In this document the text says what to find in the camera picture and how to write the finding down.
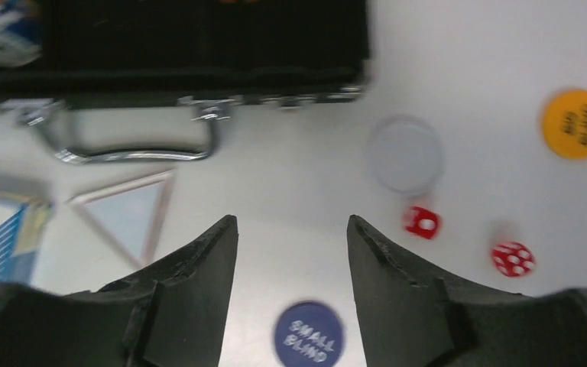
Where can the blue white card box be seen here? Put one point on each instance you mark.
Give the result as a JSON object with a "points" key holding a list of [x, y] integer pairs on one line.
{"points": [[23, 220]]}

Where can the blue small blind button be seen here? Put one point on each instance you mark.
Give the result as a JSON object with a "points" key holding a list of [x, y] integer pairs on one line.
{"points": [[308, 334]]}

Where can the clear round dealer button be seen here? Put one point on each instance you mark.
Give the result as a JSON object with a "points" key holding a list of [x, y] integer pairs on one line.
{"points": [[405, 155]]}

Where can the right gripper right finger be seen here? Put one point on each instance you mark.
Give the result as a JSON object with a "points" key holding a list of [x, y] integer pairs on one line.
{"points": [[413, 313]]}

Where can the black aluminium poker case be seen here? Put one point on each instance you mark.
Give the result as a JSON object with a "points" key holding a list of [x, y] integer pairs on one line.
{"points": [[212, 55]]}

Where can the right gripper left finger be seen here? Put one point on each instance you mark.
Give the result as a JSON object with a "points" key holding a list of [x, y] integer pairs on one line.
{"points": [[170, 313]]}

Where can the red die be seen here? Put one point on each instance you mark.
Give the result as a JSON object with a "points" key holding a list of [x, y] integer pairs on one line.
{"points": [[512, 259], [422, 222]]}

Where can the orange big blind button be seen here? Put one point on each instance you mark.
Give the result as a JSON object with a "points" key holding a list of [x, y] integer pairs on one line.
{"points": [[563, 123]]}

